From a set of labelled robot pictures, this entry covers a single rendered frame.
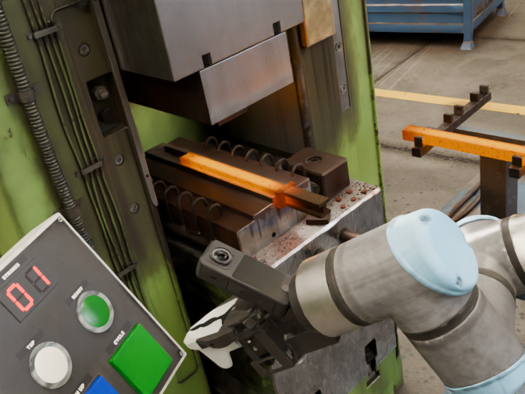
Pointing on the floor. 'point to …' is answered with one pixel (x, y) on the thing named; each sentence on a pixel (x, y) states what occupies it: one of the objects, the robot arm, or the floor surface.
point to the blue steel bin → (432, 16)
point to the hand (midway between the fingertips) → (188, 334)
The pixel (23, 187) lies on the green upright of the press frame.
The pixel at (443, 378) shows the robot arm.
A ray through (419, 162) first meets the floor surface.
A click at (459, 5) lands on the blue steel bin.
